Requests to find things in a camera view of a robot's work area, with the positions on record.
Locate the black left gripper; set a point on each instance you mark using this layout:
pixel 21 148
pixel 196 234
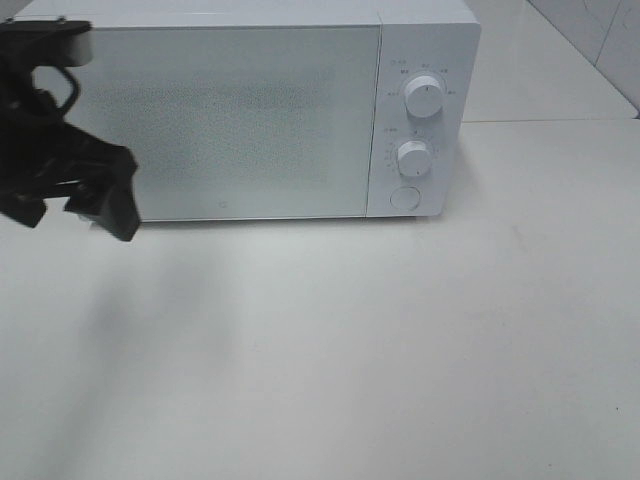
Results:
pixel 94 176

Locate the white microwave door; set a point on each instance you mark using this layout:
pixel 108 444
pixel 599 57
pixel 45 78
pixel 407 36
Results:
pixel 224 123

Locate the round door release button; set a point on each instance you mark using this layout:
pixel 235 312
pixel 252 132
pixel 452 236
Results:
pixel 405 198

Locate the white microwave knob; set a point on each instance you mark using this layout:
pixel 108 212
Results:
pixel 414 158
pixel 423 95

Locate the white microwave oven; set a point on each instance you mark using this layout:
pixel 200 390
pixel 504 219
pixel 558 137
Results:
pixel 440 37

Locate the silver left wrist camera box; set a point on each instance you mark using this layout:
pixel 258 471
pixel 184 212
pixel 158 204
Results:
pixel 68 44

